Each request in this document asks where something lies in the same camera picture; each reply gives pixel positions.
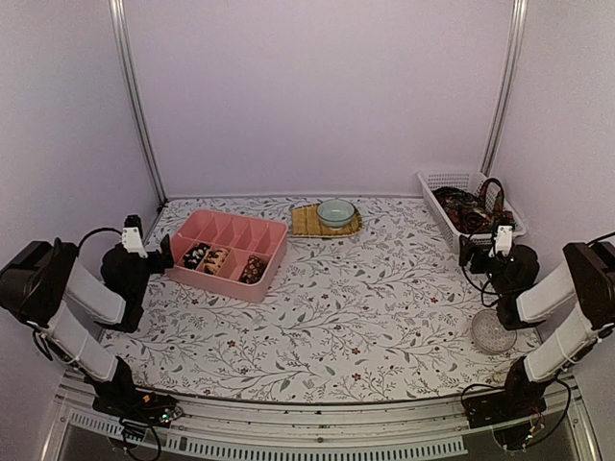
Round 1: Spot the aluminium right corner post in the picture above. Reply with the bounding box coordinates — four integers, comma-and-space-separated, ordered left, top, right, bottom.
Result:
480, 0, 529, 176

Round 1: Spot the rolled beige beetle tie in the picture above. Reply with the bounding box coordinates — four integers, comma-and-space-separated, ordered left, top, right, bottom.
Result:
202, 248, 230, 276

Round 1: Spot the patterned glass bowl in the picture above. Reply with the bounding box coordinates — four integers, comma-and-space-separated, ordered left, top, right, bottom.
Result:
470, 309, 517, 354

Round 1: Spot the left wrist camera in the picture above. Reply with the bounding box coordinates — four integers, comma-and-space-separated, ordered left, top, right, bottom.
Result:
121, 214, 148, 259

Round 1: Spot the rolled black patterned tie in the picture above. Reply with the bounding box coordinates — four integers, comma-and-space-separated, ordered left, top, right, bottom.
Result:
183, 243, 210, 270

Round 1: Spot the brown floral tie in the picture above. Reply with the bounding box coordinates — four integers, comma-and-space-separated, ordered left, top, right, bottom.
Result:
238, 255, 267, 284

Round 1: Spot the aluminium corner post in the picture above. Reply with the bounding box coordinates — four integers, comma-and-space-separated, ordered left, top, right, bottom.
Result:
480, 0, 529, 176
109, 0, 168, 206

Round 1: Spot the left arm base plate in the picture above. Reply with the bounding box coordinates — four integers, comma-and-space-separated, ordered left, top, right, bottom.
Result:
92, 393, 184, 427

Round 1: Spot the light green ceramic bowl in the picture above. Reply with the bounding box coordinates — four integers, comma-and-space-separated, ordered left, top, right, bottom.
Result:
316, 199, 356, 229

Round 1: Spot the white plastic basket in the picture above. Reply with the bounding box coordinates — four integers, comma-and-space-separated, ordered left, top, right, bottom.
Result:
418, 172, 528, 255

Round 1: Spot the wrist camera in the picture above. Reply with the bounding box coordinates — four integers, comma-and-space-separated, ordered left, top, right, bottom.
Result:
469, 225, 513, 259
121, 214, 148, 259

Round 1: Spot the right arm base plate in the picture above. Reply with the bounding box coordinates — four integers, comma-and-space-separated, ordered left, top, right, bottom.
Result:
460, 383, 547, 428

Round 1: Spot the aluminium front rail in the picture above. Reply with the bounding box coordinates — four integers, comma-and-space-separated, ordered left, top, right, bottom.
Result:
41, 373, 603, 460

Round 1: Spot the bamboo mat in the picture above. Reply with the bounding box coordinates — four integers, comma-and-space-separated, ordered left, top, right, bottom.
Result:
291, 204, 362, 238

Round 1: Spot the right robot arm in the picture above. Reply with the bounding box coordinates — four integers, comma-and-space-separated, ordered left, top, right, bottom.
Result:
459, 226, 614, 419

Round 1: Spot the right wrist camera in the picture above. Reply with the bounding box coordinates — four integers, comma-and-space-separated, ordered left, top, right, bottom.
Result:
469, 225, 513, 259

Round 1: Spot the pink divided organizer tray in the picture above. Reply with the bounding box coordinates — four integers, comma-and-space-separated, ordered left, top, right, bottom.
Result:
166, 209, 288, 303

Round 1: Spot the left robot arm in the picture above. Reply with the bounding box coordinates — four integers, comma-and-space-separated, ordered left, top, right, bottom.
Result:
1, 225, 177, 420

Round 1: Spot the aluminium left corner post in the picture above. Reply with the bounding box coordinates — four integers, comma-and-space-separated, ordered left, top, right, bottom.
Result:
109, 0, 168, 206

